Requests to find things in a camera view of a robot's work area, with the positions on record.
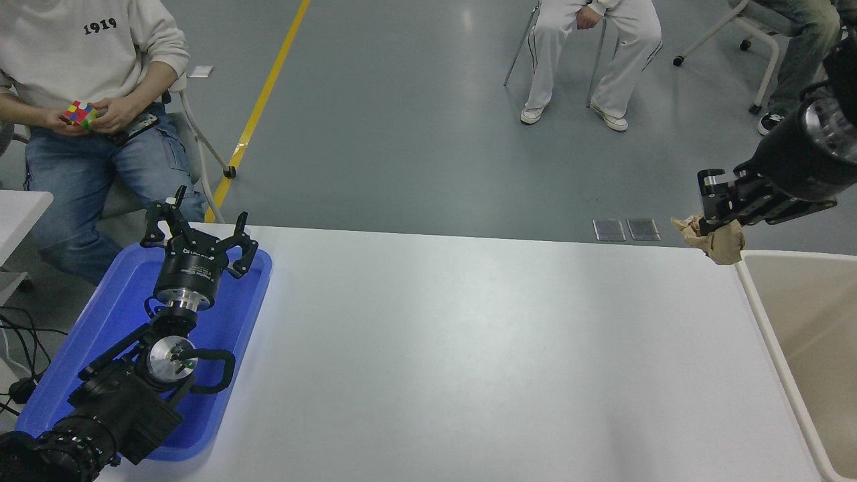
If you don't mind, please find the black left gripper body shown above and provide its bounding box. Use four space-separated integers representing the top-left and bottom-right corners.
154 234 228 305

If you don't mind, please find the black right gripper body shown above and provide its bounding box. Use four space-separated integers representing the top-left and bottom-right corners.
751 115 857 203

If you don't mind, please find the tan paper ball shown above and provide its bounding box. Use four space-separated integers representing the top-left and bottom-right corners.
672 214 746 266

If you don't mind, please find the colourful puzzle cube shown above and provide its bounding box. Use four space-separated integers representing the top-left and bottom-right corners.
64 100 100 129

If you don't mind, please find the person's left hand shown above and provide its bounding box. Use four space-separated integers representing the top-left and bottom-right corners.
87 96 139 135

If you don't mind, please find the person's right hand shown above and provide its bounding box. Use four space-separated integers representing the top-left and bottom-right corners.
44 105 88 139

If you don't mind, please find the grey chair with white legs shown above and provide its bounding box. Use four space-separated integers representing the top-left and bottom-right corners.
0 70 237 225

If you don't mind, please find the blue plastic tray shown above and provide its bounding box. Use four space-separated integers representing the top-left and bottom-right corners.
15 241 274 463

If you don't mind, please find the phone with patterned case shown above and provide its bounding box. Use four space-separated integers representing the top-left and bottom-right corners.
112 112 161 145

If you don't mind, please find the person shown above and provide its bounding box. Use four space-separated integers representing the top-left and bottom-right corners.
757 0 843 137
0 0 208 285
520 0 665 133

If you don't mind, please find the large pale bin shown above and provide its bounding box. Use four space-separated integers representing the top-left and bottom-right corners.
734 250 857 482

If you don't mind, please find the white wheeled chair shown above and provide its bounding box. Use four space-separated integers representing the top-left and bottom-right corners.
672 0 782 115

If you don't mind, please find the small white table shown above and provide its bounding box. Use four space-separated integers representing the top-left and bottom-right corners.
0 189 54 305

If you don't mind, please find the black power plug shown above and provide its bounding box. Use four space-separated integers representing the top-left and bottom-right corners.
8 377 41 405

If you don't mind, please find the thin metal-legged chair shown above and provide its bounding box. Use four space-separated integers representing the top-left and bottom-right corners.
503 0 665 108

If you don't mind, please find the black floor cable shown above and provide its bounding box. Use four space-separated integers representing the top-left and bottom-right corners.
0 306 69 377

